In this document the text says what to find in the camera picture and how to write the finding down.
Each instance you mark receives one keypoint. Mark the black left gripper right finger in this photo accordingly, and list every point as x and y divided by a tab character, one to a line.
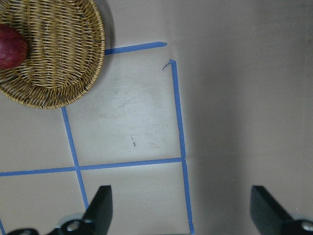
270	218

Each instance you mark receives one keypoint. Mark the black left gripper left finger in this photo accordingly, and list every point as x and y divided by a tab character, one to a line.
95	221

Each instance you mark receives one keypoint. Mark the woven wicker basket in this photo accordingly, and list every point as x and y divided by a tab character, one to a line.
66	49

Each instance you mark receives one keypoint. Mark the red apple in basket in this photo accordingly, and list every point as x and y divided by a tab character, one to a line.
13	48

